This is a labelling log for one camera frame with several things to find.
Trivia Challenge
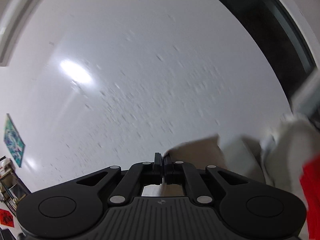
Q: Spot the teal wall picture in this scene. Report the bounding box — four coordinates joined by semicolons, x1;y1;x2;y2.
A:
4;113;25;168

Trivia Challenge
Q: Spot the red paper wall decoration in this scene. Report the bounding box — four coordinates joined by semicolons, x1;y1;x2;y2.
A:
0;209;14;228

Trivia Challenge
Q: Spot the white t-shirt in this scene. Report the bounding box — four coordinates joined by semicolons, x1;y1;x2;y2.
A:
161;118;319;239

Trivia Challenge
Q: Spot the red garment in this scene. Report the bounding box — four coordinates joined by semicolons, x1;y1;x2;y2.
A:
300;156;320;239

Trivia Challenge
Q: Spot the bookshelf with books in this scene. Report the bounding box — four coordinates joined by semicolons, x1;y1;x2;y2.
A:
1;156;31;206

